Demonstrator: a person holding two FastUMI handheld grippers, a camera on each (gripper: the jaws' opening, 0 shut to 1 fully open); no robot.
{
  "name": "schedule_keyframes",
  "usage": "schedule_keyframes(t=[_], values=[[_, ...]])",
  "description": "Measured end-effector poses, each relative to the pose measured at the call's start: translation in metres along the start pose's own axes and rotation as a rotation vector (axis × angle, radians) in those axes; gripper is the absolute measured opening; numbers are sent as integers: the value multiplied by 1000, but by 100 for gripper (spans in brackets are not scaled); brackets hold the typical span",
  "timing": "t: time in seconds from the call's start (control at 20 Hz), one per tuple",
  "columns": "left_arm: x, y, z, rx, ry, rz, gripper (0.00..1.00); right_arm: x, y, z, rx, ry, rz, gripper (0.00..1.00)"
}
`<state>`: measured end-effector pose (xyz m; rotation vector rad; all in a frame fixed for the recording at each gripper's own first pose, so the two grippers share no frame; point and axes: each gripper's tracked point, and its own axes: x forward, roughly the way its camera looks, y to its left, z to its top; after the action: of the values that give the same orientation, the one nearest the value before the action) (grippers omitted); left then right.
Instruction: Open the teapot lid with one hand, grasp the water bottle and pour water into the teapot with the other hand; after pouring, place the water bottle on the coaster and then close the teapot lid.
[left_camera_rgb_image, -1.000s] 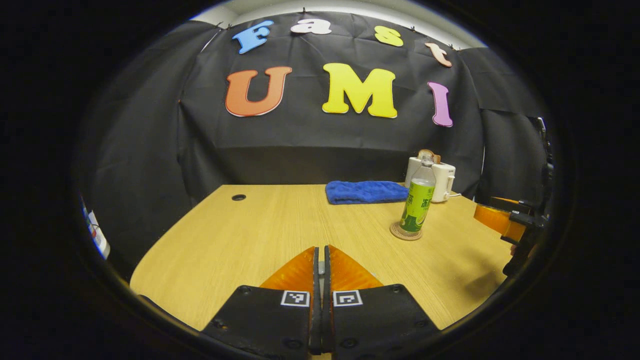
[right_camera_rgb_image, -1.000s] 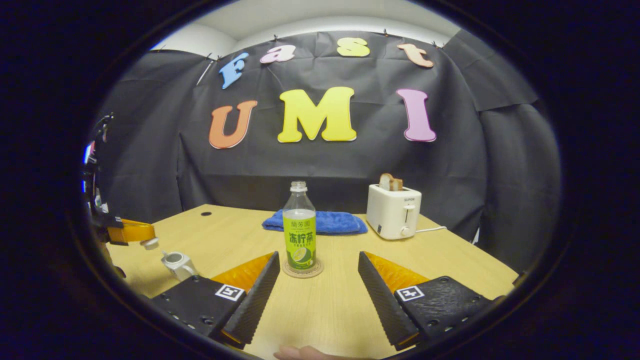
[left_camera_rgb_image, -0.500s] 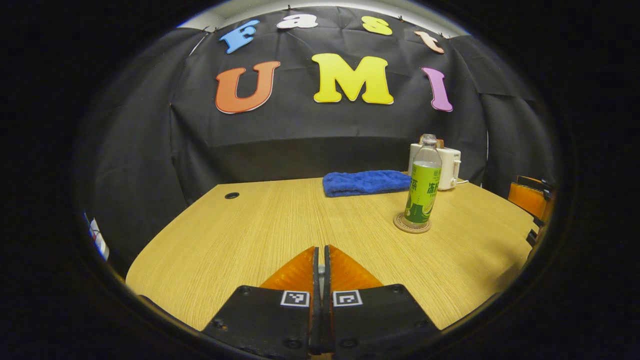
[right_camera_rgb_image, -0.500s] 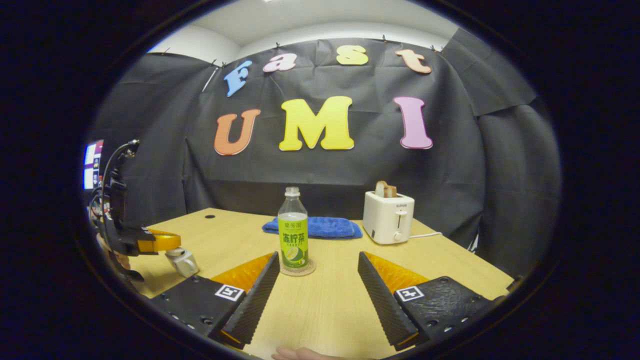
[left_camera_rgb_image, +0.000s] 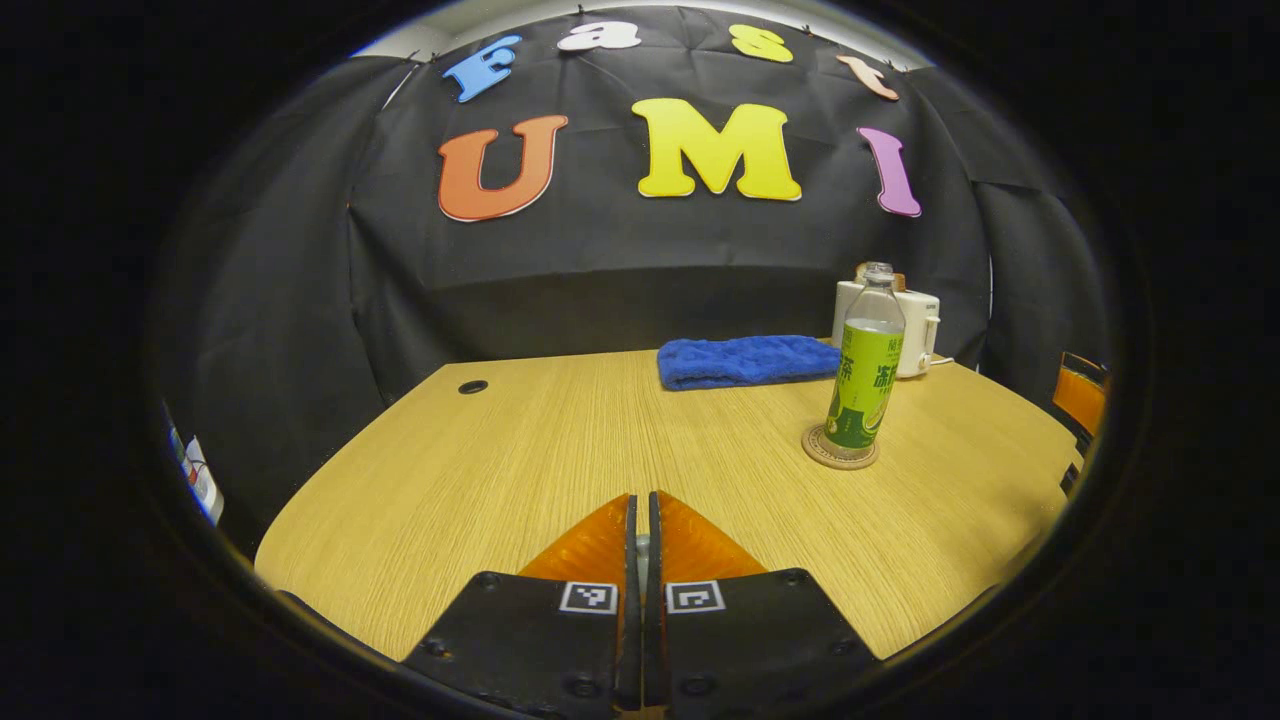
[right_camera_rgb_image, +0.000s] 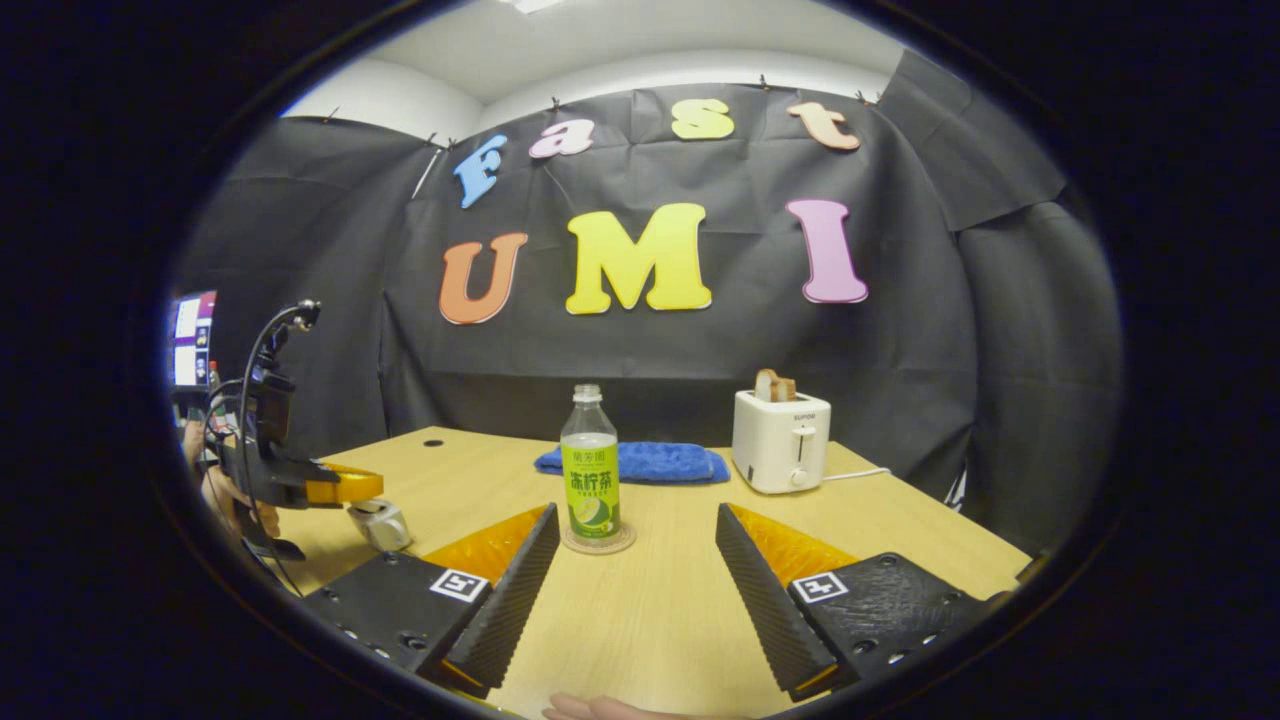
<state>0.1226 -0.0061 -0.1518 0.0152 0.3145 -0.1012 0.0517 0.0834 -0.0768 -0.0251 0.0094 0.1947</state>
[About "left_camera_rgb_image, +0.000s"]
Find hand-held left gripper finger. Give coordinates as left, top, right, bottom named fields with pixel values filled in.
left=400, top=492, right=641, bottom=716
left=645, top=490, right=881, bottom=716

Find green label water bottle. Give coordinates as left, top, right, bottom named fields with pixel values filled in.
left=824, top=262, right=907, bottom=461

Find round brown coaster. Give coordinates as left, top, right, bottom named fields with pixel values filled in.
left=801, top=423, right=881, bottom=471

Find white toaster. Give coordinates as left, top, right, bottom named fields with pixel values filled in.
left=832, top=275, right=942, bottom=379

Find blue towel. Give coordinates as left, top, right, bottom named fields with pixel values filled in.
left=657, top=335, right=843, bottom=392

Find white side table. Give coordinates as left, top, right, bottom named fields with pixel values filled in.
left=183, top=435, right=225, bottom=526

